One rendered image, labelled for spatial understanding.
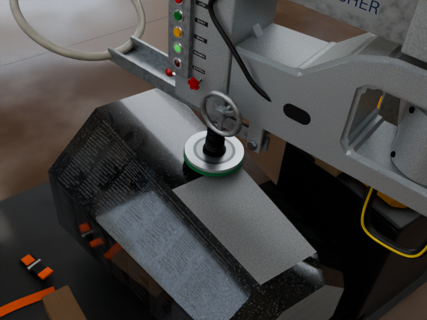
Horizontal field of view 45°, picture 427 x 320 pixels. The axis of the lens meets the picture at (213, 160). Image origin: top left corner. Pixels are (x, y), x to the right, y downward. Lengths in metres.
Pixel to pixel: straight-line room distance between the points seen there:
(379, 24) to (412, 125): 0.26
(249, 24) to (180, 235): 0.71
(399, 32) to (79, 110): 2.59
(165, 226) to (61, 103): 1.93
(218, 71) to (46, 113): 2.12
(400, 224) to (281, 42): 0.84
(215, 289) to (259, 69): 0.68
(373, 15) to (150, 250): 1.05
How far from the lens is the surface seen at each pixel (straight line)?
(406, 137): 1.30
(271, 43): 1.45
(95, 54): 1.88
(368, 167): 1.37
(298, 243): 1.67
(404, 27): 1.15
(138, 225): 1.83
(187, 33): 1.47
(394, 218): 1.97
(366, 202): 1.55
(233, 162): 1.80
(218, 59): 1.46
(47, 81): 3.74
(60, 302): 2.36
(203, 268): 1.66
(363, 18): 1.18
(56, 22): 4.42
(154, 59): 1.91
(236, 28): 1.40
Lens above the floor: 2.12
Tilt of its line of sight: 44 degrees down
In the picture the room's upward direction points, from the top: 5 degrees clockwise
